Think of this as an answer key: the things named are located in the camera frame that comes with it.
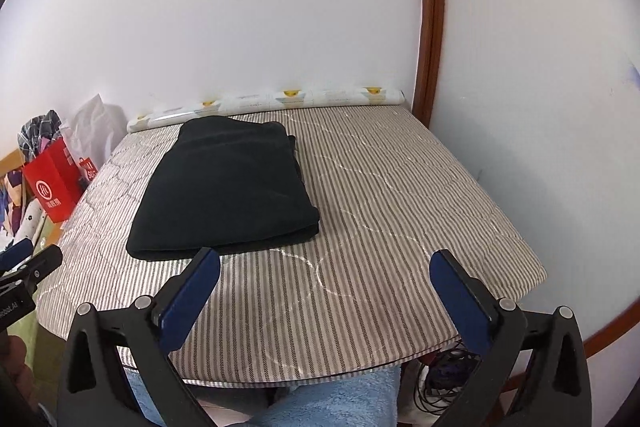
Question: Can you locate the black sweatshirt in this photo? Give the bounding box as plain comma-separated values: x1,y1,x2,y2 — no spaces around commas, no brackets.
125,117,321,262

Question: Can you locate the person's left hand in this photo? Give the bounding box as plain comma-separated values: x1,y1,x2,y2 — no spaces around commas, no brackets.
0,334,36,388

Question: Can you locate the patchwork patterned cushion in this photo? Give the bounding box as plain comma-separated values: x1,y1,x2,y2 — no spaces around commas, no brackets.
0,169,26,238

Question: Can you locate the light blue towel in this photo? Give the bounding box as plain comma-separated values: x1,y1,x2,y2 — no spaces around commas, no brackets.
125,364,403,427

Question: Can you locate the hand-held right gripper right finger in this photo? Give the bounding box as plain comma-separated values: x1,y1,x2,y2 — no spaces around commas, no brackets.
429,249,591,427

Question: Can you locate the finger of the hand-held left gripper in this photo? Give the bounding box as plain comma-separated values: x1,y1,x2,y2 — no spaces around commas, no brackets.
0,244,63,293
0,238,35,273

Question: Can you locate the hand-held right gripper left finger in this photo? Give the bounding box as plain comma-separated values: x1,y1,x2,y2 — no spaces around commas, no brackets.
57,247,222,427

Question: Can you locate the white dotted pillow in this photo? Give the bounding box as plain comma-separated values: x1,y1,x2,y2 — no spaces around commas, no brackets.
15,199,48,248

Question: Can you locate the brown wooden baseboard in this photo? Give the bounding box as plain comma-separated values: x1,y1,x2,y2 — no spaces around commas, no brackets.
582,302,636,360

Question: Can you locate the wooden bed headboard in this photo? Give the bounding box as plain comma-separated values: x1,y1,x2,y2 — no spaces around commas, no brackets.
0,152,26,180

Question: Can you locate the striped quilted mat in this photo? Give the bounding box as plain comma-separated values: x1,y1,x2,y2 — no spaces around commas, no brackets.
36,104,548,390

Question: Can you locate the red paper bag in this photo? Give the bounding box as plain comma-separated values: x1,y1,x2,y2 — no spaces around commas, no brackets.
22,137,86,224

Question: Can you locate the grey plaid cloth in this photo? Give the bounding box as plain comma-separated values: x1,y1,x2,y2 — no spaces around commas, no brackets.
17,109,63,158

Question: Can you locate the brown wooden door frame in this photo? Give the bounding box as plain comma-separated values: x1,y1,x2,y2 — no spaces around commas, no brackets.
412,0,447,128

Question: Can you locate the white plastic shopping bag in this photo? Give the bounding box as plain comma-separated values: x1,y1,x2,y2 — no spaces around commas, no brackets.
60,93,128,180

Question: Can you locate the black cable bundle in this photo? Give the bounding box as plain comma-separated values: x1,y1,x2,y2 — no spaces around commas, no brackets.
415,347,481,418

